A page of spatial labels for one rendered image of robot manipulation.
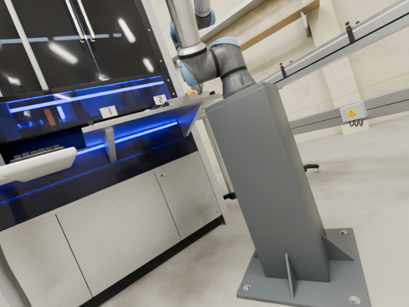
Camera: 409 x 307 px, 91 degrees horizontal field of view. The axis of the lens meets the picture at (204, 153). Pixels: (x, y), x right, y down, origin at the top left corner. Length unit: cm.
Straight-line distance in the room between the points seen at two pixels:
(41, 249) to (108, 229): 30
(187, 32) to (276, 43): 312
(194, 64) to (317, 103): 306
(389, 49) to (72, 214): 389
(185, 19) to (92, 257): 122
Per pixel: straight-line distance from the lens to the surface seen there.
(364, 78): 377
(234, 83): 84
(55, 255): 136
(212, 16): 114
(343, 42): 156
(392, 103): 154
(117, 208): 131
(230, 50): 88
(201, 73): 85
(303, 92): 374
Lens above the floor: 68
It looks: 5 degrees down
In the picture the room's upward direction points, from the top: 21 degrees counter-clockwise
